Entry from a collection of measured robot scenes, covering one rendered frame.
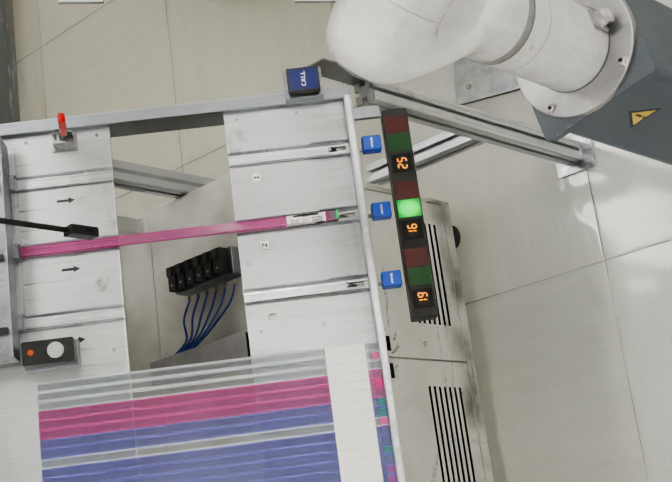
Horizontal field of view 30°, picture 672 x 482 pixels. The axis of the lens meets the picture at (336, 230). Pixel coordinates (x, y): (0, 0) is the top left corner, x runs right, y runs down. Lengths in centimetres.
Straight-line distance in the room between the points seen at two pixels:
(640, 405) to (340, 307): 77
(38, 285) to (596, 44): 89
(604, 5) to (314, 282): 59
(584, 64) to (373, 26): 37
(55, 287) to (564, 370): 108
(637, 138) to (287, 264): 55
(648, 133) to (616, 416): 76
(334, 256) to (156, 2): 184
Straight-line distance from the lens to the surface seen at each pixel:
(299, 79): 196
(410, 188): 196
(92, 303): 192
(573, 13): 167
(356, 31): 145
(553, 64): 165
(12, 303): 190
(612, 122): 182
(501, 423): 263
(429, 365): 247
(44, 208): 198
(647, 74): 170
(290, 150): 197
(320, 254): 192
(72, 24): 396
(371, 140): 196
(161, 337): 242
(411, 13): 144
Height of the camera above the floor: 214
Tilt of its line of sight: 46 degrees down
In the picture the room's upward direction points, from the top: 80 degrees counter-clockwise
